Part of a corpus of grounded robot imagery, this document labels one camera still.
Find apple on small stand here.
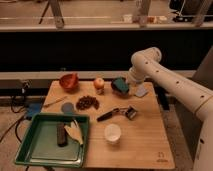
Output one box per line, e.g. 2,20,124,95
93,77,105,94

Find bunch of dark grapes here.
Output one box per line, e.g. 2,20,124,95
76,96,100,110

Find purple bowl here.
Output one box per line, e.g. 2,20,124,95
111,77,130,96

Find orange bowl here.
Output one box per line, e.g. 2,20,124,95
59,73,78,90

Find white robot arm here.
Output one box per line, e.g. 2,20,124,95
127,47,213,171

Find dark rectangular block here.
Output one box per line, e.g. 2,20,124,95
57,122,67,147

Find wooden stick utensil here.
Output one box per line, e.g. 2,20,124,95
43,96,67,108

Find green plastic tray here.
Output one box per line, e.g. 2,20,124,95
14,113,89,168

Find black cables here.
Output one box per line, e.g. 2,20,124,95
0,87,31,144

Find black handled peeler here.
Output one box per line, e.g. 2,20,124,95
97,106,137,122

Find blue box on floor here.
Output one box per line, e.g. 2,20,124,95
26,103,42,120

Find wooden cutting board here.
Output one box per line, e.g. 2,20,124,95
43,81,175,169

